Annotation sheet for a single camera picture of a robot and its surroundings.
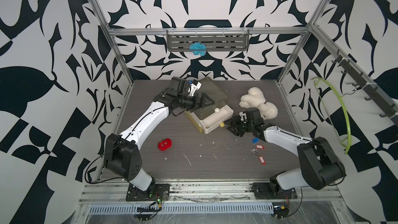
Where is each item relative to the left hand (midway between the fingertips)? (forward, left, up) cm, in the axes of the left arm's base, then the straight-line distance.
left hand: (208, 102), depth 76 cm
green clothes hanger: (-24, -55, -1) cm, 60 cm away
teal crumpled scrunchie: (+34, +4, +8) cm, 35 cm away
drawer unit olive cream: (+13, -6, -9) cm, 17 cm away
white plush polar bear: (+14, -31, -15) cm, 37 cm away
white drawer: (0, -4, -17) cm, 17 cm away
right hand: (-2, -10, -16) cm, 19 cm away
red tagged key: (-13, -30, -26) cm, 42 cm away
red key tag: (-20, -29, -26) cm, 44 cm away
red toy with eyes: (-11, +24, -23) cm, 35 cm away
